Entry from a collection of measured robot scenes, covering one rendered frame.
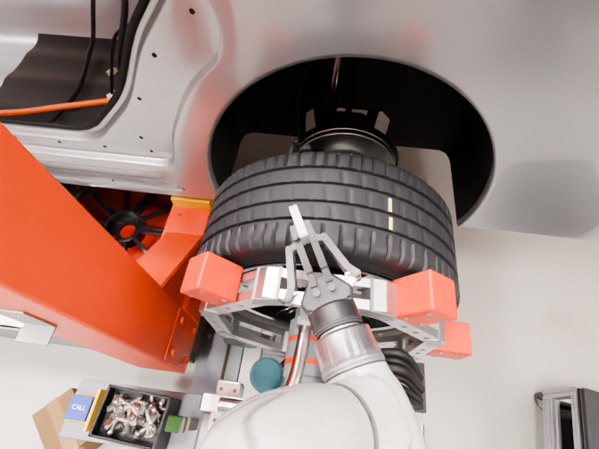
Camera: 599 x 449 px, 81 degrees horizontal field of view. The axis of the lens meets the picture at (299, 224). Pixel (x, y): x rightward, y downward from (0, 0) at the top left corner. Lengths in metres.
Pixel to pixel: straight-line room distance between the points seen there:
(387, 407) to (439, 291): 0.27
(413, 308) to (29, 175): 0.61
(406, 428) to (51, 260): 0.52
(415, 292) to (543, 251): 1.72
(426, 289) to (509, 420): 1.36
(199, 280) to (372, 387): 0.36
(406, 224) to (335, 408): 0.42
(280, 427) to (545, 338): 1.88
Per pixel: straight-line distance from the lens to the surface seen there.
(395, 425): 0.46
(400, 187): 0.75
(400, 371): 0.71
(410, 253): 0.68
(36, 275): 0.61
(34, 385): 2.11
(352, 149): 1.07
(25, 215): 0.58
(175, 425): 1.12
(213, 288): 0.69
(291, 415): 0.35
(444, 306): 0.66
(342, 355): 0.49
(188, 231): 1.26
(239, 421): 0.34
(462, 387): 1.89
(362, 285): 0.66
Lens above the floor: 1.73
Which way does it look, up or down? 60 degrees down
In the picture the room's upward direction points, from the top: straight up
